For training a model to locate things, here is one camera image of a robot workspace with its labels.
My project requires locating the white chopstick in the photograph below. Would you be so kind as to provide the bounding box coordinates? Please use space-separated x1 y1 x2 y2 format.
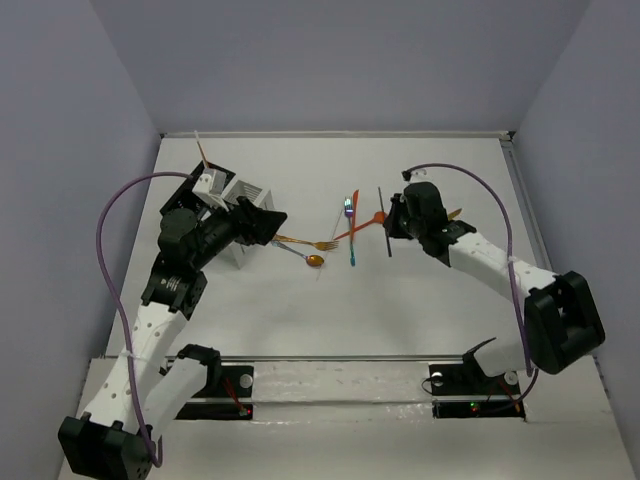
316 207 343 282
193 130 207 164

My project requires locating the orange chopstick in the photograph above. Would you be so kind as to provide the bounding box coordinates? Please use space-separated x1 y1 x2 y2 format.
197 141 211 168

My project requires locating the gold knife black handle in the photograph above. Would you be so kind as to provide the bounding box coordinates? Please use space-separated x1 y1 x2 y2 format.
447 208 462 221

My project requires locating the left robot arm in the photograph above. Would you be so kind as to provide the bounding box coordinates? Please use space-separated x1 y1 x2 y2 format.
58 197 287 479

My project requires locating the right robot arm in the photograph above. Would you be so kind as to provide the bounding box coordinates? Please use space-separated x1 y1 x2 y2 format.
384 182 606 392

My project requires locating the orange plastic spoon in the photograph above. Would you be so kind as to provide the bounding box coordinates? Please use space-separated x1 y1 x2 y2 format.
334 211 386 241

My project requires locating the white utensil container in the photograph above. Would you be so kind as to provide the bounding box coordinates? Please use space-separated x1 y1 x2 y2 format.
222 178 274 269

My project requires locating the black utensil container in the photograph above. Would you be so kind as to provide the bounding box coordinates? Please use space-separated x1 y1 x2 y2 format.
160 162 236 224

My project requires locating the orange plastic knife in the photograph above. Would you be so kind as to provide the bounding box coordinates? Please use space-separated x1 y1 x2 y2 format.
350 189 360 246

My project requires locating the iridescent blue purple fork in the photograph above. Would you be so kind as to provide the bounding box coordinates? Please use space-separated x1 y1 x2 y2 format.
344 197 356 267

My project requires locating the iridescent metal spoon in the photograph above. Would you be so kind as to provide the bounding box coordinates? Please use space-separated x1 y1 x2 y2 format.
271 240 324 268

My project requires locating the gold ornate fork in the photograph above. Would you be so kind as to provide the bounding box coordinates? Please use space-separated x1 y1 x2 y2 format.
274 235 339 251

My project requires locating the metal rail back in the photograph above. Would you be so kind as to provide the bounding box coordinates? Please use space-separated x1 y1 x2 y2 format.
163 130 511 141

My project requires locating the metal rail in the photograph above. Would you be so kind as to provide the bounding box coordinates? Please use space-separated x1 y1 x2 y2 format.
99 353 601 362
163 130 511 141

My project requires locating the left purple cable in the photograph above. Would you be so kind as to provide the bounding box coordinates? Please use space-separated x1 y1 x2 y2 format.
95 171 196 469

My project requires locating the metal rail front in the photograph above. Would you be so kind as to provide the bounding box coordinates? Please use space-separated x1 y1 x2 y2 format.
99 353 601 362

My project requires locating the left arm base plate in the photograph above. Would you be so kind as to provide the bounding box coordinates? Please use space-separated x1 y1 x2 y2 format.
176 364 255 421

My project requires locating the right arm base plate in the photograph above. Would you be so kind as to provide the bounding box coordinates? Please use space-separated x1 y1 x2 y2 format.
421 364 526 419

